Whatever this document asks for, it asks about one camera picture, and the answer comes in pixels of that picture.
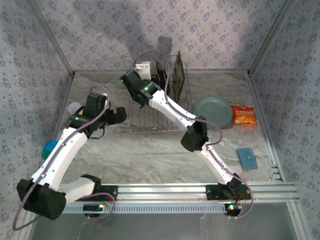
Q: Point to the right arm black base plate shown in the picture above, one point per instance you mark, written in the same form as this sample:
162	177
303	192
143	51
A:
212	192

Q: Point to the round pale blue plate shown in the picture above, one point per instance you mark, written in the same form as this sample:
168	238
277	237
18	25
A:
215	111

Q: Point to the aluminium back frame rail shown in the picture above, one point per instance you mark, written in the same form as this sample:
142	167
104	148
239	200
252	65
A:
100	72

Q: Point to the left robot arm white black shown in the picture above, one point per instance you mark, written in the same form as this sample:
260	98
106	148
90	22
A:
62	155

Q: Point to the aluminium frame post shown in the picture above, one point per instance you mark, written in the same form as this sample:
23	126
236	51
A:
273	37
55	45

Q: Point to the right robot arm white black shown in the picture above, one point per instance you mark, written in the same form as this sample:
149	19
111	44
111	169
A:
172	107

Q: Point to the blue wallet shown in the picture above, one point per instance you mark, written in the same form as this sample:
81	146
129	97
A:
247	160

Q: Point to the white and yellow cup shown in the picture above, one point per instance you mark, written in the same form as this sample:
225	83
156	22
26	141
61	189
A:
73	108

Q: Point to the aluminium side frame rail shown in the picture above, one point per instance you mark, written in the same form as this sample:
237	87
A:
266	125
65	100

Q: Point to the blue ball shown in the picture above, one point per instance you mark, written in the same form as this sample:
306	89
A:
48	150

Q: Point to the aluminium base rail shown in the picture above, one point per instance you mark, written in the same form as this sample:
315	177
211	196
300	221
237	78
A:
162	191

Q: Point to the orange snack bag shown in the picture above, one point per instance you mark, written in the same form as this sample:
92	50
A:
243	116

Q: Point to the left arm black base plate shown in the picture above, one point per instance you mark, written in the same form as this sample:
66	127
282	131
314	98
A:
110	193

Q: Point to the square floral ceramic plate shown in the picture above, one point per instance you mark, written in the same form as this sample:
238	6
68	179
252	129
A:
178	75

